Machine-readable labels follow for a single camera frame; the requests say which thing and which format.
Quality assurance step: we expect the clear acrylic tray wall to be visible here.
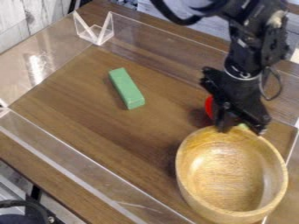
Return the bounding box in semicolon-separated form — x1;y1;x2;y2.
0;10;299;224

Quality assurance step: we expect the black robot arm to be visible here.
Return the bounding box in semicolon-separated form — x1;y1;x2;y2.
149;0;289;134

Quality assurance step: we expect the wooden bowl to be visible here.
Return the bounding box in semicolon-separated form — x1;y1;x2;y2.
175;126;288;224

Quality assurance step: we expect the black cable and mount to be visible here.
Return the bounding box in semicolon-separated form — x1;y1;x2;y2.
0;197;66;224

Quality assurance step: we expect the clear acrylic corner bracket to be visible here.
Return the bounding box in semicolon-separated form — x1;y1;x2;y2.
72;11;114;46

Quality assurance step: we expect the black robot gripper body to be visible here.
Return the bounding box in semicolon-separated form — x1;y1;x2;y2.
200;66;271;123

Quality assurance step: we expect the green rectangular block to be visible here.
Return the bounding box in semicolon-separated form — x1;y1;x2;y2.
108;67;145;109

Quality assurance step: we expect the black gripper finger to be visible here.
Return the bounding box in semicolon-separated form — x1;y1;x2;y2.
212;102;239;133
245;118;269;136

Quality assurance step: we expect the red plush strawberry toy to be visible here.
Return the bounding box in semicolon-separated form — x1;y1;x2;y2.
204;95;248;130

